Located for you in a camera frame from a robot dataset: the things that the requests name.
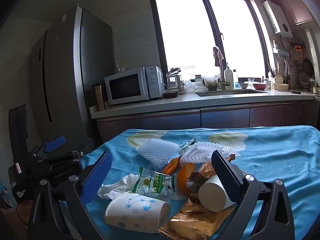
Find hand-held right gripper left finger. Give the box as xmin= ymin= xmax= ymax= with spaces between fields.
xmin=27 ymin=151 xmax=113 ymax=240

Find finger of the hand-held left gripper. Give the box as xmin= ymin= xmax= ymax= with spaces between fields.
xmin=65 ymin=138 xmax=95 ymax=161
xmin=30 ymin=137 xmax=66 ymax=160

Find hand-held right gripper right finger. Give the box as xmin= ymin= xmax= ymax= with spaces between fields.
xmin=211 ymin=151 xmax=296 ymax=240

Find white tissue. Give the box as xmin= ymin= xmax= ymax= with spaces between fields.
xmin=97 ymin=174 xmax=138 ymax=200

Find plain white paper cup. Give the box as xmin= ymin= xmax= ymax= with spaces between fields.
xmin=198 ymin=174 xmax=237 ymax=212

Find white foam fruit net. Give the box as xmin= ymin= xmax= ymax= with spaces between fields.
xmin=136 ymin=139 xmax=179 ymax=163
xmin=180 ymin=141 xmax=230 ymax=166

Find large gold snack wrapper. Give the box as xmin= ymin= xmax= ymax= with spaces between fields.
xmin=159 ymin=197 xmax=237 ymax=238

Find long orange peel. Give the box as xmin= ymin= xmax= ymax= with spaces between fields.
xmin=162 ymin=156 xmax=181 ymax=174

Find green white snack wrapper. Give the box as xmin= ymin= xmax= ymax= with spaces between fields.
xmin=132 ymin=167 xmax=177 ymax=199

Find small gold snack wrapper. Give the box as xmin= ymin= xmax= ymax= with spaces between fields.
xmin=187 ymin=161 xmax=217 ymax=196

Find curled orange peel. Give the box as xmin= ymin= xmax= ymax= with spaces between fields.
xmin=176 ymin=163 xmax=196 ymax=195

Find small green foil wrapper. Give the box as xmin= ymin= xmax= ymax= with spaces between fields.
xmin=179 ymin=138 xmax=199 ymax=153

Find blue dotted paper cup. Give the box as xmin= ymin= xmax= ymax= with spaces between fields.
xmin=105 ymin=192 xmax=172 ymax=233

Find bronze travel tumbler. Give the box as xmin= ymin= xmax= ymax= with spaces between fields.
xmin=92 ymin=83 xmax=107 ymax=112

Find blue floral tablecloth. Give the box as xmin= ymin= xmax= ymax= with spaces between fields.
xmin=82 ymin=126 xmax=320 ymax=240

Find brown base cabinets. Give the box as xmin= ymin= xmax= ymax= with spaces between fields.
xmin=96 ymin=99 xmax=316 ymax=143

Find grey refrigerator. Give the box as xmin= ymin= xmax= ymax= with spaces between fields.
xmin=29 ymin=4 xmax=114 ymax=143

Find white microwave oven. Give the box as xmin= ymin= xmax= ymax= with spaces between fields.
xmin=104 ymin=66 xmax=165 ymax=105

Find kitchen sink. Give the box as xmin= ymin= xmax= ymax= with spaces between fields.
xmin=195 ymin=89 xmax=268 ymax=97

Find small ornament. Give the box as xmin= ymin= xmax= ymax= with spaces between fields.
xmin=114 ymin=60 xmax=127 ymax=73

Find white kitchen countertop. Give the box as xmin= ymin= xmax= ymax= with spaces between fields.
xmin=89 ymin=89 xmax=316 ymax=119

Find dark food container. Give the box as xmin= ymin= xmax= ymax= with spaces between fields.
xmin=205 ymin=79 xmax=221 ymax=92

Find clear plastic bags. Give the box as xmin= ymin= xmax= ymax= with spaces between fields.
xmin=184 ymin=79 xmax=208 ymax=93

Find white soap bottle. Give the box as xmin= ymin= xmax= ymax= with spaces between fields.
xmin=224 ymin=64 xmax=234 ymax=90

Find steel kitchen faucet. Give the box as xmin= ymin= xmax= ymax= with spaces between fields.
xmin=212 ymin=46 xmax=232 ymax=90

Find dark lidded bowl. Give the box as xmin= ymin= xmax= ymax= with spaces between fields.
xmin=162 ymin=89 xmax=179 ymax=99

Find glass electric kettle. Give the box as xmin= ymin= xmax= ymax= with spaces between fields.
xmin=166 ymin=67 xmax=185 ymax=91

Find cloth rag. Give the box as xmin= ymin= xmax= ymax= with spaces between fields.
xmin=213 ymin=47 xmax=224 ymax=67

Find black frying pan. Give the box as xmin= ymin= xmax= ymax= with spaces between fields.
xmin=302 ymin=59 xmax=314 ymax=77

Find kitchen window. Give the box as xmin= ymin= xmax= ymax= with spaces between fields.
xmin=149 ymin=0 xmax=273 ymax=90

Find white water heater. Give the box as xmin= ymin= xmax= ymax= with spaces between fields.
xmin=262 ymin=0 xmax=293 ymax=39

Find pink wall cabinet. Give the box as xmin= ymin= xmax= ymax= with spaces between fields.
xmin=271 ymin=0 xmax=314 ymax=28

